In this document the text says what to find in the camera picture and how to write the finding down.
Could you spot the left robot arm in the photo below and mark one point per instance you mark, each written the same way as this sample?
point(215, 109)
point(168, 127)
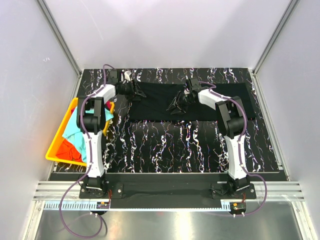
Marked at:
point(94, 180)

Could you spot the white cable duct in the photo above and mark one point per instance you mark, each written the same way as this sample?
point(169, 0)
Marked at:
point(100, 206)

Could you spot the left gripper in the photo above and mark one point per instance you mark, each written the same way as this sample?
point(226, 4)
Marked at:
point(135, 89)

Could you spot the teal t shirt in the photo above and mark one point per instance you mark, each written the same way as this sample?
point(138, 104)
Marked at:
point(73, 134)

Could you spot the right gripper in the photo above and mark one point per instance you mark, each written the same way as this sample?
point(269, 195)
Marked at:
point(180, 109)

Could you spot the orange t shirt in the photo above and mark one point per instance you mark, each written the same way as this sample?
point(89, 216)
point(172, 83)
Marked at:
point(67, 151)

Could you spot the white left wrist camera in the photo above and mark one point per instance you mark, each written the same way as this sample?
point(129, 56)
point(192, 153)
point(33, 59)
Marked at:
point(126, 76)

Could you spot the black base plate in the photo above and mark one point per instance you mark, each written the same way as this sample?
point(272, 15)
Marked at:
point(181, 189)

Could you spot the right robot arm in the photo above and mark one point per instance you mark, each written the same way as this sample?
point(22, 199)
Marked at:
point(231, 122)

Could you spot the yellow plastic bin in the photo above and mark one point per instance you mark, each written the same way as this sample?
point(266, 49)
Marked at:
point(57, 147)

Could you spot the aluminium frame rail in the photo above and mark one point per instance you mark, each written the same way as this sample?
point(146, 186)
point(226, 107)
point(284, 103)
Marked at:
point(44, 8)

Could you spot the magenta t shirt in bin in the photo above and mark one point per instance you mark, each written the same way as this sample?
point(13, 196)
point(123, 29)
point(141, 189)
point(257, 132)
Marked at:
point(108, 105)

